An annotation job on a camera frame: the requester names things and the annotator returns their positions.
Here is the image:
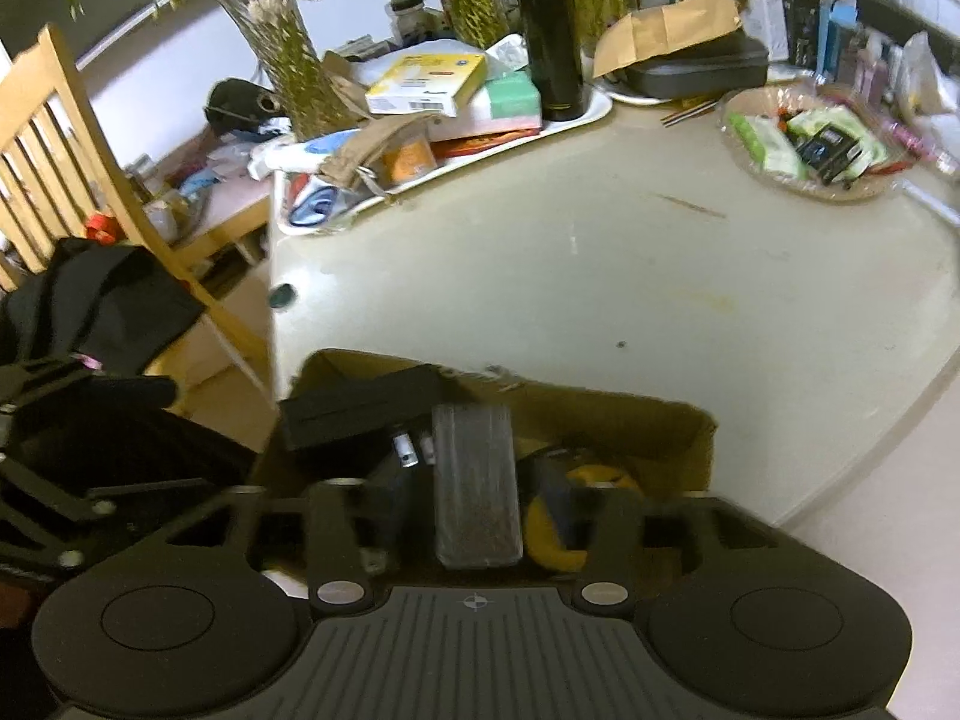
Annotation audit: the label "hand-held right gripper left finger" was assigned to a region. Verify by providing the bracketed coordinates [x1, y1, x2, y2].
[157, 480, 396, 610]

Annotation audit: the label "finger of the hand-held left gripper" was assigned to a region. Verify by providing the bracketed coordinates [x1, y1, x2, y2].
[0, 361, 179, 428]
[0, 454, 222, 541]

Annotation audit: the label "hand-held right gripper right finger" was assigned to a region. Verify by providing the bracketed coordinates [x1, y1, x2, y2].
[534, 465, 792, 610]

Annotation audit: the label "yellow handheld device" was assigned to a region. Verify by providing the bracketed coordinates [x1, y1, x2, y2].
[523, 463, 640, 572]

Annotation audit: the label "small metal cylinders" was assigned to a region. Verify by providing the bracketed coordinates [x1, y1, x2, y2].
[390, 430, 439, 471]

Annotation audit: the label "cardboard box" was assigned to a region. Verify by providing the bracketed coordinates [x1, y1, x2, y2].
[250, 347, 719, 580]

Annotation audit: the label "black box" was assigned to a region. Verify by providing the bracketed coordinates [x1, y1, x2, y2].
[280, 362, 452, 452]

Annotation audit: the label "grey rectangular block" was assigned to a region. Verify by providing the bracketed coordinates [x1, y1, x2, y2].
[430, 402, 524, 569]

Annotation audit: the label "black cloth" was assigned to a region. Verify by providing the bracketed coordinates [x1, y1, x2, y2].
[0, 235, 209, 377]

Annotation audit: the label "wooden side table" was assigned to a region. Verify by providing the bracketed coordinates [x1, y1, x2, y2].
[139, 161, 275, 267]

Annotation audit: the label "wooden chair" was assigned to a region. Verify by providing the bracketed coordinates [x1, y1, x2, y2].
[0, 21, 280, 415]

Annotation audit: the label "white blue tube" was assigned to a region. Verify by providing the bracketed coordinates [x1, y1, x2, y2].
[250, 130, 362, 182]

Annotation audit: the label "thin wooden stick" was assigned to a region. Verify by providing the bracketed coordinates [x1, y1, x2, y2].
[655, 193, 726, 218]

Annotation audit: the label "orange packet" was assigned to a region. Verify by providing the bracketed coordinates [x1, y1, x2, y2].
[377, 135, 439, 184]

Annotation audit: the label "tall glass vase with plants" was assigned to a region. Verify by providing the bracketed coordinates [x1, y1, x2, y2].
[60, 0, 355, 141]

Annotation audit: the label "white tray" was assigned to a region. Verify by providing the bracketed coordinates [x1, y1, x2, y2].
[268, 81, 617, 239]

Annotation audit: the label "wooden chopsticks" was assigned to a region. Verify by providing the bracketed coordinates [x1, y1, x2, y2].
[658, 94, 722, 128]

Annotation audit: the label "bowl of snack packets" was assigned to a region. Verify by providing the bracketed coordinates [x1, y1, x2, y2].
[720, 85, 914, 205]

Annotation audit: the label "green white tissue pack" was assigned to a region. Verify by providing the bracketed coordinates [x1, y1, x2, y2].
[478, 34, 544, 122]

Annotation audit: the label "yellow white box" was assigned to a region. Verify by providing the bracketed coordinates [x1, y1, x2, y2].
[364, 51, 490, 120]

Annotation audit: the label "black zip case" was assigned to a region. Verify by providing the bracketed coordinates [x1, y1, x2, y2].
[621, 36, 773, 101]

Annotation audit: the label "glass jar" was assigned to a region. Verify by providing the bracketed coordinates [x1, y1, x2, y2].
[388, 0, 430, 47]

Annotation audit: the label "black thermos bottle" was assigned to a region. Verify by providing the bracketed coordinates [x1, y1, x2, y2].
[508, 0, 587, 122]

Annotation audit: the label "black pan with envelope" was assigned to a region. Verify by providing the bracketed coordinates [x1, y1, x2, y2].
[591, 0, 745, 81]

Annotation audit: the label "cluster of cosmetic boxes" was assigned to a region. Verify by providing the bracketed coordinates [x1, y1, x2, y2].
[748, 0, 905, 85]

